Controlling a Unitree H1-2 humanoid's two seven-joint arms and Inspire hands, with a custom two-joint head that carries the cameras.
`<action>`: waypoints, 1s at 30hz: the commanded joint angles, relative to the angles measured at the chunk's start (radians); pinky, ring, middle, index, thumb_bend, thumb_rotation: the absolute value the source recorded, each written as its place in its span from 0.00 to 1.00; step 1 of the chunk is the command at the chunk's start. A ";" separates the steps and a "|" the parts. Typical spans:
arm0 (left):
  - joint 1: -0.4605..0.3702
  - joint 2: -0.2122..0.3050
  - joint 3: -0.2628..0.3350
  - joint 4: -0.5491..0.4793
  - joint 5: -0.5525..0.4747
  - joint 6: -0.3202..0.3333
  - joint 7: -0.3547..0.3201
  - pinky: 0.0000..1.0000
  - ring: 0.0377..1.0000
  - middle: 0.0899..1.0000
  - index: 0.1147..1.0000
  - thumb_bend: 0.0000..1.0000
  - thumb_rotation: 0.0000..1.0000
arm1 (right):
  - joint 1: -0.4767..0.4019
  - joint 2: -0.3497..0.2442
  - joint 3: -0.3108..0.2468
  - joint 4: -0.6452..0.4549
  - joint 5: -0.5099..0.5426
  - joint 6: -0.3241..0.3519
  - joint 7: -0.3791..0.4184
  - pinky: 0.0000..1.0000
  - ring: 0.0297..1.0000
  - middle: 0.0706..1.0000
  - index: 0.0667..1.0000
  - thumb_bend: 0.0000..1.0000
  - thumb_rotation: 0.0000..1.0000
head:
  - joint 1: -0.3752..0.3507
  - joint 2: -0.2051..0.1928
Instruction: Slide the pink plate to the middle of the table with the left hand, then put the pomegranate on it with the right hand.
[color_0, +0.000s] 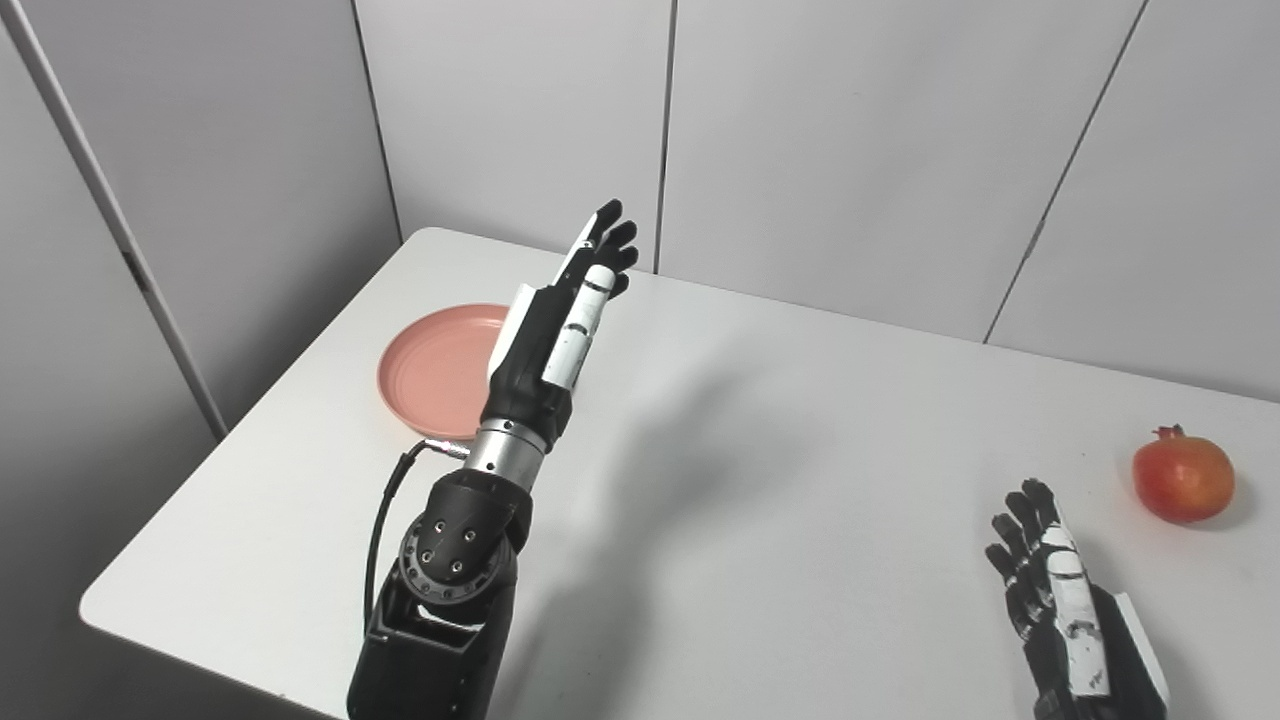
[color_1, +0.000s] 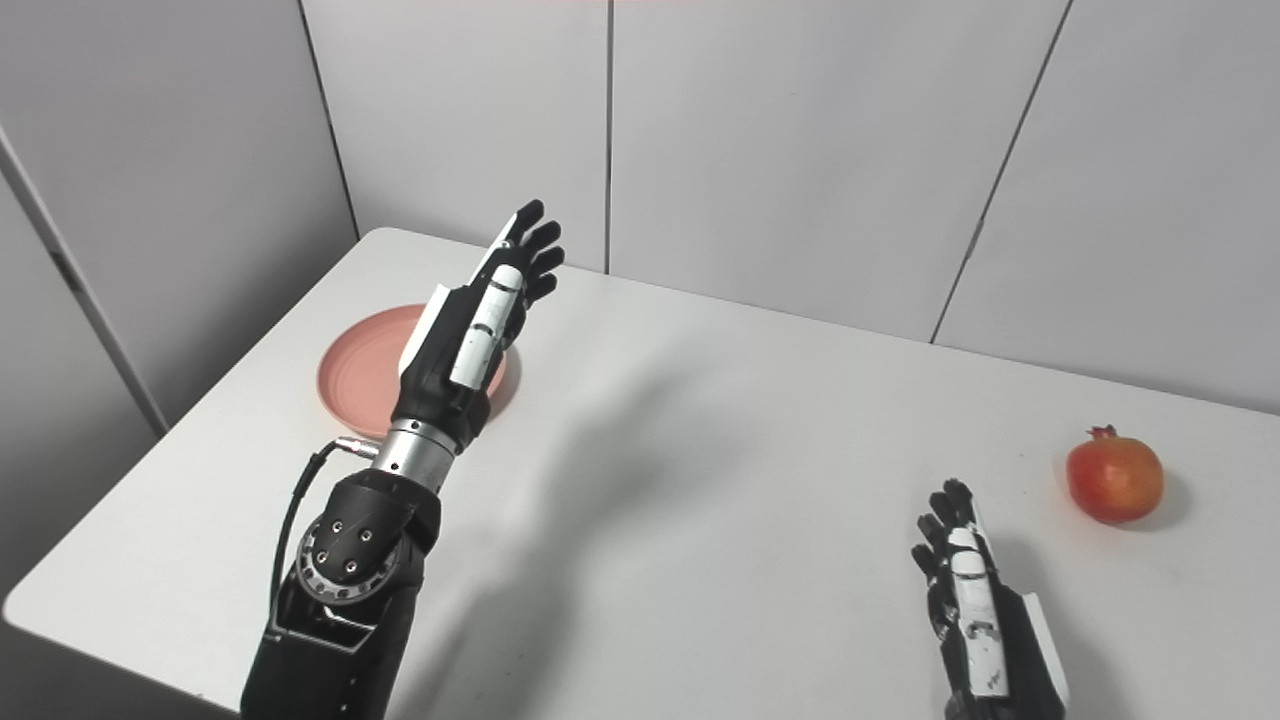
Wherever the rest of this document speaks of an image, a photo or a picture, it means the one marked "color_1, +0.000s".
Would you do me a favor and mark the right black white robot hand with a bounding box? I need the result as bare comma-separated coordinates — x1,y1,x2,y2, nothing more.
910,478,1071,720

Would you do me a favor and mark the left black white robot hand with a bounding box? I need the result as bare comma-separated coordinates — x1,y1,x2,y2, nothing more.
391,199,566,458

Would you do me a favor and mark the pink round plate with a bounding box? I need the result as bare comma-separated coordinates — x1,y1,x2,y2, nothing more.
317,305,508,442

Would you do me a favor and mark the red pomegranate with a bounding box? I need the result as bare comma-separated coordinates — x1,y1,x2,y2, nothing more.
1066,425,1165,524

